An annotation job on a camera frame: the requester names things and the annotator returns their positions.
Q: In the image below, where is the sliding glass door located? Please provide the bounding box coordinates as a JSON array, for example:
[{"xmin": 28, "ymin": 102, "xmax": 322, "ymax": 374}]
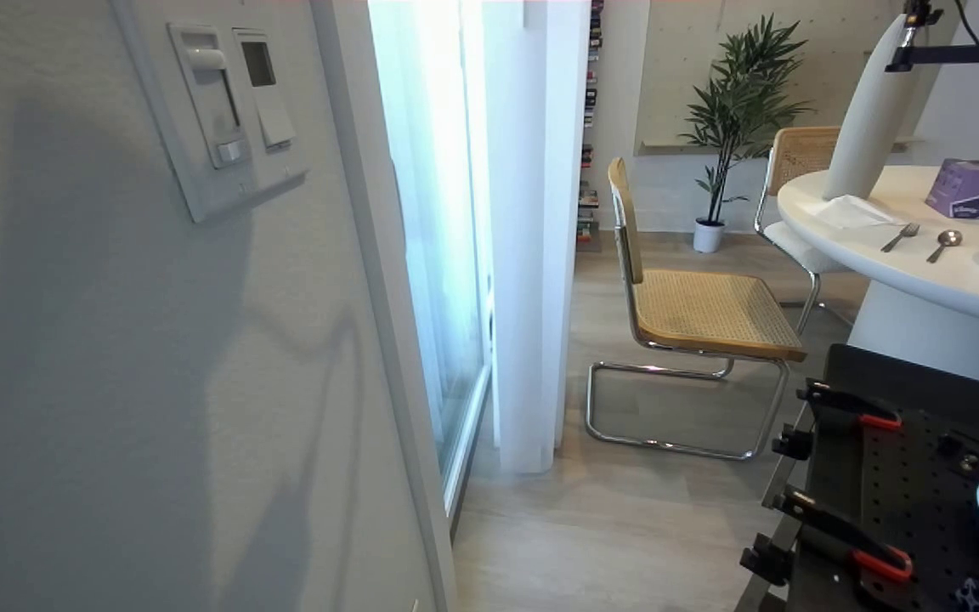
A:
[{"xmin": 367, "ymin": 0, "xmax": 495, "ymax": 516}]

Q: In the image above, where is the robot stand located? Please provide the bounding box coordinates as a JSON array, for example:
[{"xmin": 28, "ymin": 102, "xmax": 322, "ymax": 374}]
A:
[{"xmin": 734, "ymin": 343, "xmax": 979, "ymax": 612}]

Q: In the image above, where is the white napkin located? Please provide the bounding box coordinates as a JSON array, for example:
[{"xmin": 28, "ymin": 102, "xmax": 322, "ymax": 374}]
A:
[{"xmin": 812, "ymin": 194, "xmax": 904, "ymax": 231}]

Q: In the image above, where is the wicker cantilever chair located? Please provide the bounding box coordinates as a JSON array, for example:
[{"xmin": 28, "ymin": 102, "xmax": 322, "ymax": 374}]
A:
[
  {"xmin": 585, "ymin": 156, "xmax": 808, "ymax": 462},
  {"xmin": 752, "ymin": 126, "xmax": 869, "ymax": 334}
]

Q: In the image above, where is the potted green plant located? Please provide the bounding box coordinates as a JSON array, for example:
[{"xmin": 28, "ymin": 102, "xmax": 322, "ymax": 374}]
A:
[{"xmin": 680, "ymin": 14, "xmax": 814, "ymax": 255}]

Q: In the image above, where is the narrow shelf of books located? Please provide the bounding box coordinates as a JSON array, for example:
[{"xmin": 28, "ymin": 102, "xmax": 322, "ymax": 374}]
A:
[{"xmin": 575, "ymin": 0, "xmax": 606, "ymax": 248}]

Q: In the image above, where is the purple tissue box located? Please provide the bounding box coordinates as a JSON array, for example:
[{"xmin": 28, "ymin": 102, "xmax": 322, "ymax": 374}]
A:
[{"xmin": 924, "ymin": 127, "xmax": 979, "ymax": 224}]

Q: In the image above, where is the silver spoon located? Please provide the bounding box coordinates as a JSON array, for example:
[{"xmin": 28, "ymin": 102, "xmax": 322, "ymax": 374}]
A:
[{"xmin": 925, "ymin": 229, "xmax": 964, "ymax": 265}]

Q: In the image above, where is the silver fork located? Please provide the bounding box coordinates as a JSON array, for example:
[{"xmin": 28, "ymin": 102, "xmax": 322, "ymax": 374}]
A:
[{"xmin": 880, "ymin": 222, "xmax": 922, "ymax": 254}]

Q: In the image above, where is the white round table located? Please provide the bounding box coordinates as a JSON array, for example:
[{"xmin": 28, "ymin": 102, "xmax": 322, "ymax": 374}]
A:
[{"xmin": 776, "ymin": 165, "xmax": 979, "ymax": 397}]

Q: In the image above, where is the white wall switch plate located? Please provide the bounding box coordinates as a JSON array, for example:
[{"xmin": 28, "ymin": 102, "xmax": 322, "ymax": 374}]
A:
[{"xmin": 111, "ymin": 0, "xmax": 311, "ymax": 224}]

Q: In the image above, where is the black clamp with orange handle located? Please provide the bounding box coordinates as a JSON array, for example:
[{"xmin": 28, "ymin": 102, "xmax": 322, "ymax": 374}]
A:
[
  {"xmin": 771, "ymin": 377, "xmax": 904, "ymax": 462},
  {"xmin": 739, "ymin": 484, "xmax": 916, "ymax": 589}
]

